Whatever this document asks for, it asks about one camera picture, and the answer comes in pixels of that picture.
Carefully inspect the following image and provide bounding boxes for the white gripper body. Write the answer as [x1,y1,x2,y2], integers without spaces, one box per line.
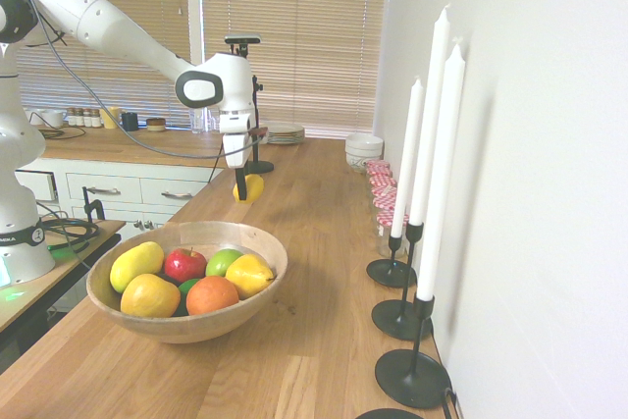
[218,114,257,171]

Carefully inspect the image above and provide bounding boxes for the yellow lemon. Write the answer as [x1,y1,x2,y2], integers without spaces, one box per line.
[232,173,265,204]

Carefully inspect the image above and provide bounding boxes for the stack of white plates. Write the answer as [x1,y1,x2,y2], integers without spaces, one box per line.
[256,122,306,145]

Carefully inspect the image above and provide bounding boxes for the green apple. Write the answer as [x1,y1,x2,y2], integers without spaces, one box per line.
[204,247,245,278]

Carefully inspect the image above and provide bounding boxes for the yellow pear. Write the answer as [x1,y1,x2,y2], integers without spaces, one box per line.
[225,253,276,300]

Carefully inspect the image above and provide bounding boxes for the red apple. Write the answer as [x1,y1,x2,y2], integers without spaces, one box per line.
[163,247,209,285]

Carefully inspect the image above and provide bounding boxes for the orange fruit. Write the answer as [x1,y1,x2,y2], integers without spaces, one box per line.
[185,275,240,317]

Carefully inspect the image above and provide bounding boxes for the green lime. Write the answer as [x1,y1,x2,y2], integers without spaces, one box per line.
[172,278,202,317]

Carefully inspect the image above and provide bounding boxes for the patterned white bowl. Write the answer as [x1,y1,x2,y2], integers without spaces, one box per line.
[345,148,383,174]

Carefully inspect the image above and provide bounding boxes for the white drawer cabinet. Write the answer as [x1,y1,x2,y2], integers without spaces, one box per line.
[12,157,225,244]

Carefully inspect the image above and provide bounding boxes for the plain white bowl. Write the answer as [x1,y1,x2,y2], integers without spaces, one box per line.
[344,132,385,158]

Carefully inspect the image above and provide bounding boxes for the yellow mug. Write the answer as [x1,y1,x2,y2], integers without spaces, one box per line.
[100,106,123,130]

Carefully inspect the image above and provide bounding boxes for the yellow mango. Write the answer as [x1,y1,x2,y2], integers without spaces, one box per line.
[120,273,182,319]
[109,240,166,294]

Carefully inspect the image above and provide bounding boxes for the glass jar red checkered lid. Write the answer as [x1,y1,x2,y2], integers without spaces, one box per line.
[368,185,398,207]
[371,196,401,224]
[364,159,393,180]
[375,210,410,257]
[366,173,395,193]

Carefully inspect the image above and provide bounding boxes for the yellow mango front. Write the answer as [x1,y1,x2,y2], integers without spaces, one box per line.
[120,273,182,319]

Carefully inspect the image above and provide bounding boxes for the wide wooden window blind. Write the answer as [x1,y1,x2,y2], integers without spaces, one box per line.
[201,0,390,138]

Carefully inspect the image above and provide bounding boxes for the round wooden fruit bowl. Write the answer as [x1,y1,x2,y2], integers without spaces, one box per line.
[85,220,289,345]

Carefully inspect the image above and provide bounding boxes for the black clamp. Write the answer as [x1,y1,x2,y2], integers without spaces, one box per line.
[81,185,105,222]

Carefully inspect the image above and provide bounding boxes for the black candle holder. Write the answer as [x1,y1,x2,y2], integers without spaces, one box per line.
[355,407,426,419]
[375,293,452,410]
[366,235,418,288]
[371,221,434,341]

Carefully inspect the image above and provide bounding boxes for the tallest white candle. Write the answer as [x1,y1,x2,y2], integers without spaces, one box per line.
[408,4,451,228]

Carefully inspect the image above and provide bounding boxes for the medium white candle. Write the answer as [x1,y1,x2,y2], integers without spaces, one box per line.
[415,40,466,302]

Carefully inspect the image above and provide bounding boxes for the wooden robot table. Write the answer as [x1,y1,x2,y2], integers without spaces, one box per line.
[0,218,127,356]

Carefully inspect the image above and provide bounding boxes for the black camera stand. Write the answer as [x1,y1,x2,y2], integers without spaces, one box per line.
[234,43,276,176]

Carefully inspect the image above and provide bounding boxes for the black cable bundle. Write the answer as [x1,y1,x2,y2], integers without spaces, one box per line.
[37,212,100,273]

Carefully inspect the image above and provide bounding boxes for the black cables on counter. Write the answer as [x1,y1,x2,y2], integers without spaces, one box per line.
[37,125,87,141]

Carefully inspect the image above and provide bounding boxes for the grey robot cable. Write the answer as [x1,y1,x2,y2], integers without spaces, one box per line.
[18,0,257,161]

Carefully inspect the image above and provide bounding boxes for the black cable by wall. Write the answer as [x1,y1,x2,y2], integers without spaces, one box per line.
[440,386,463,419]

